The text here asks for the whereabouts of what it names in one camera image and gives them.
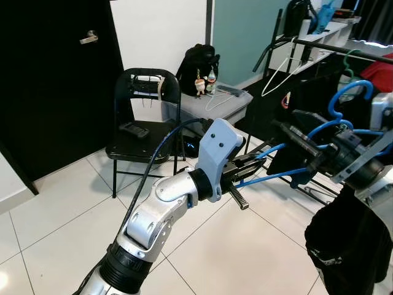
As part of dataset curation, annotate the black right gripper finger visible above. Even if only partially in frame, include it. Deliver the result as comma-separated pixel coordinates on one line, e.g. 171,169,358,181
271,120,332,159
294,109,337,133

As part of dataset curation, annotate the black knit garment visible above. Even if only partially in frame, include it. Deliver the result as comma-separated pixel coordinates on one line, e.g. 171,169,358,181
305,184,393,295

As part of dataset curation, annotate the black door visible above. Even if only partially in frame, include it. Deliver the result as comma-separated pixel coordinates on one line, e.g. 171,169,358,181
0,0,125,196

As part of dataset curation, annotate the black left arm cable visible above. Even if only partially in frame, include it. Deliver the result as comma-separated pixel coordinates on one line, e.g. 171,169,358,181
120,118,207,237

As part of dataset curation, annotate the dark curtain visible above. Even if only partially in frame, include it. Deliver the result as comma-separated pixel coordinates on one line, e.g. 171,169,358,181
353,0,393,44

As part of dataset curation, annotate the white wire hanger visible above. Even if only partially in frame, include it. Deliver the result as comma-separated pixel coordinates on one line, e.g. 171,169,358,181
260,38,312,98
204,86,244,112

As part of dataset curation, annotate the blue spray bottle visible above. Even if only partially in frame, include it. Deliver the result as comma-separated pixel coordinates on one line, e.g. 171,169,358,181
312,0,338,34

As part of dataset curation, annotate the grey storage ottoman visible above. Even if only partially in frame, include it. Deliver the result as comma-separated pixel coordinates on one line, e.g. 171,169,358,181
161,83,254,128

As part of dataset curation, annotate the black remote control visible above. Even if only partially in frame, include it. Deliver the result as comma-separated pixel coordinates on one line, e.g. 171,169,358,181
118,121,150,140

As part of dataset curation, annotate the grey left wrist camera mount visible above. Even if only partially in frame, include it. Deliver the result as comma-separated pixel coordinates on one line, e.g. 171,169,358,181
195,118,246,203

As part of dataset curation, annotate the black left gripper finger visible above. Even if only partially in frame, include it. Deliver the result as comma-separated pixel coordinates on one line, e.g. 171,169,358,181
236,154,271,173
237,167,268,184

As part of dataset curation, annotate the black backpack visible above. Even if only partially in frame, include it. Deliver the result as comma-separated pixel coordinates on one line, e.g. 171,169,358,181
176,44,221,97

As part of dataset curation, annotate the black metal clothes rack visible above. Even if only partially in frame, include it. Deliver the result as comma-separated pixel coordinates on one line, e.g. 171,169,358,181
253,7,393,207

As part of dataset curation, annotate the brown white plush keychain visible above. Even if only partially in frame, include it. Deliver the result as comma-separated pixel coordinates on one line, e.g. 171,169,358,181
195,69,207,99

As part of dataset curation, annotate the blue plastic hanger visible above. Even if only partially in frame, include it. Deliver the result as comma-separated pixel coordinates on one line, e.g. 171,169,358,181
235,80,393,190

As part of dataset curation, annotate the white shelf unit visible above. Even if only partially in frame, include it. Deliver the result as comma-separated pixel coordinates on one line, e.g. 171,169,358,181
289,15,363,62

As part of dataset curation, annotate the black carpet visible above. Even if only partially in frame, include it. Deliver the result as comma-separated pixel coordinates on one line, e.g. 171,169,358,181
236,58,393,154

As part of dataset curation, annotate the green plush keychain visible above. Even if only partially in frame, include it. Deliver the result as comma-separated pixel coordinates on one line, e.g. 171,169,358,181
206,66,217,94

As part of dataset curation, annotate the silver door handle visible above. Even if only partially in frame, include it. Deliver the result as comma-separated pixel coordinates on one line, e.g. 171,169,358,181
79,30,99,45

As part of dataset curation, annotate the green hanger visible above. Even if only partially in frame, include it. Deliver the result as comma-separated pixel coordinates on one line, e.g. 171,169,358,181
342,49,364,79

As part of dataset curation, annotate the black folding chair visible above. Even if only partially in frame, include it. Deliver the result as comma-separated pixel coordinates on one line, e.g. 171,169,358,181
105,67,186,199

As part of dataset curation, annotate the black device with light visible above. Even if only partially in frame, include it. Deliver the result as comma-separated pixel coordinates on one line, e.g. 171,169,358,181
177,136,201,158

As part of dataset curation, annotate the red cloth cover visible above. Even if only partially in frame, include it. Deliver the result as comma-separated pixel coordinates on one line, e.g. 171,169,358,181
367,52,393,94

